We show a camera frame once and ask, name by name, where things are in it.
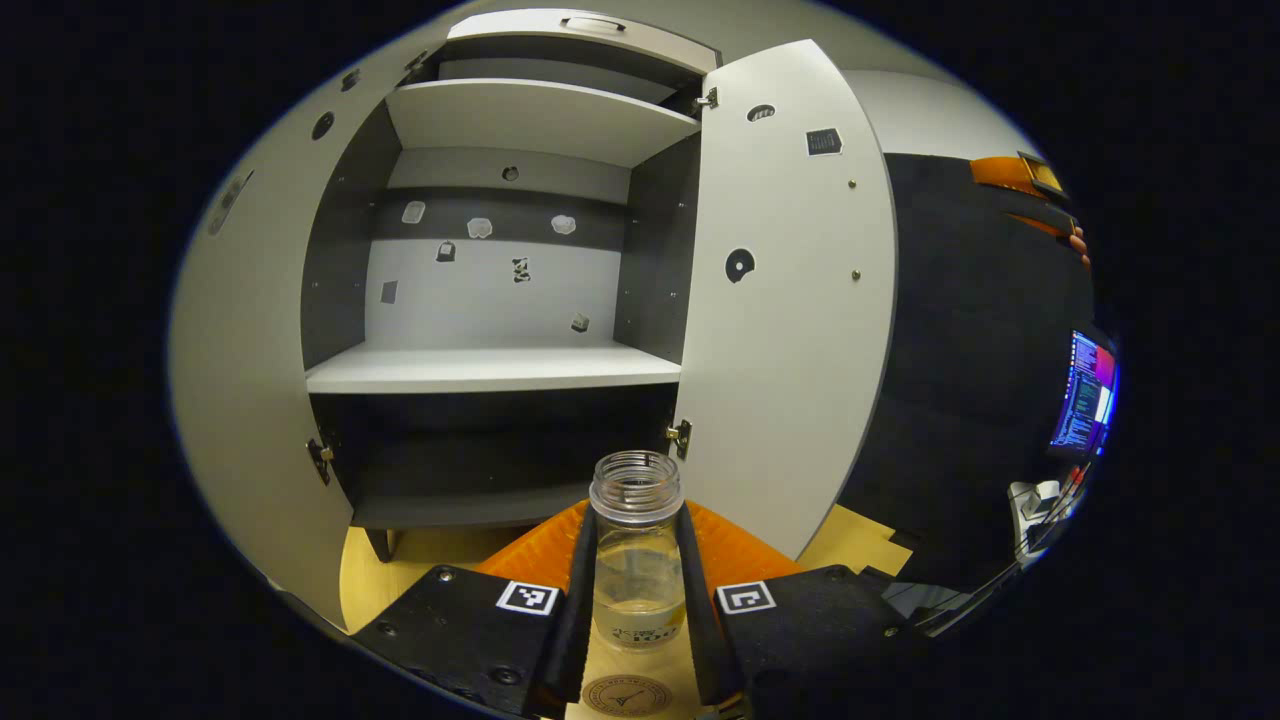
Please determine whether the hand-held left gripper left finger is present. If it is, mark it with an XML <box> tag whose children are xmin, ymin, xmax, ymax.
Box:
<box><xmin>350</xmin><ymin>498</ymin><xmax>601</xmax><ymax>719</ymax></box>

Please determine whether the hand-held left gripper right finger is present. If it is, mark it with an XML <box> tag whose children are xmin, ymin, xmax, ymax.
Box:
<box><xmin>675</xmin><ymin>498</ymin><xmax>946</xmax><ymax>720</ymax></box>

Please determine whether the clear glass bottle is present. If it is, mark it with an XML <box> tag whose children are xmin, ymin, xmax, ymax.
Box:
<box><xmin>588</xmin><ymin>450</ymin><xmax>691</xmax><ymax>653</ymax></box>

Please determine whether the round brown coaster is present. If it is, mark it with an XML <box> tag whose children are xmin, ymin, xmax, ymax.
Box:
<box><xmin>580</xmin><ymin>673</ymin><xmax>674</xmax><ymax>719</ymax></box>

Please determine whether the headphone sticker grey cabinet door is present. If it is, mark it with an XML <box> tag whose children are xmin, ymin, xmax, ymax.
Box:
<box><xmin>668</xmin><ymin>38</ymin><xmax>899</xmax><ymax>561</ymax></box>

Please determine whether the grey cabinet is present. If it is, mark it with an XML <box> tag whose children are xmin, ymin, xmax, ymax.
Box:
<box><xmin>300</xmin><ymin>8</ymin><xmax>721</xmax><ymax>566</ymax></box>

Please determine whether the camera sticker grey cabinet door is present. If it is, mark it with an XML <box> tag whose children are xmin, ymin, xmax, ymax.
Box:
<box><xmin>168</xmin><ymin>40</ymin><xmax>441</xmax><ymax>633</ymax></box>

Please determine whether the grey cabinet shelf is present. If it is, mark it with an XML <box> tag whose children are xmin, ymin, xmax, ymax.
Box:
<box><xmin>305</xmin><ymin>343</ymin><xmax>684</xmax><ymax>395</ymax></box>
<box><xmin>385</xmin><ymin>78</ymin><xmax>703</xmax><ymax>169</ymax></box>

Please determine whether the computer monitor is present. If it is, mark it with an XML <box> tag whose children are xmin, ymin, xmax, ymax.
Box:
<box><xmin>1047</xmin><ymin>328</ymin><xmax>1121</xmax><ymax>459</ymax></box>

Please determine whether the white device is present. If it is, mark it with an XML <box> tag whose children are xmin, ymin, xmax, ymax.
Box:
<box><xmin>1008</xmin><ymin>478</ymin><xmax>1063</xmax><ymax>561</ymax></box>

